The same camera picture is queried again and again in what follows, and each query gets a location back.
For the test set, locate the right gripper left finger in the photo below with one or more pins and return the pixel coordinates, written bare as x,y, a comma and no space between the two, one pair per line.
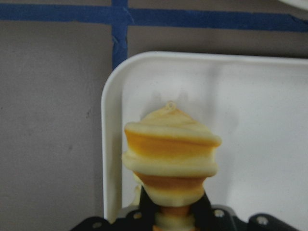
132,218

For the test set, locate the striped bread loaf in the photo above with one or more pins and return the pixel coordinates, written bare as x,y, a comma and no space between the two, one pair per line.
171,155

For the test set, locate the white rectangular tray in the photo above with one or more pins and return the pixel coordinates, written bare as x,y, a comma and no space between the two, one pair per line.
257,105

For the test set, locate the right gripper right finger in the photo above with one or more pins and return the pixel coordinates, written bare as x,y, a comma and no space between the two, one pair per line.
223,218

